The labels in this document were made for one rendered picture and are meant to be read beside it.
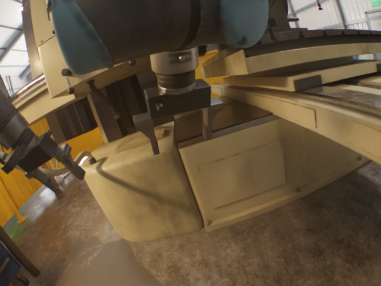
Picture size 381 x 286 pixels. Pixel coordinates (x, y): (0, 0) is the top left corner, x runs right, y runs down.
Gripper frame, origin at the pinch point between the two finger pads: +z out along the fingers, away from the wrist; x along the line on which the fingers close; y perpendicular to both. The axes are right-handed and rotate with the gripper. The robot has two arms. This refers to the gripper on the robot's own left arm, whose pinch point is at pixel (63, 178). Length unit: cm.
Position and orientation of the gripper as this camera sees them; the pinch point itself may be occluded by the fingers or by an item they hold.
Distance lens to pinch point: 57.2
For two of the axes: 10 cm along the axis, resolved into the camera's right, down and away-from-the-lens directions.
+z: 3.6, 6.6, 6.6
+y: -1.5, -6.6, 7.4
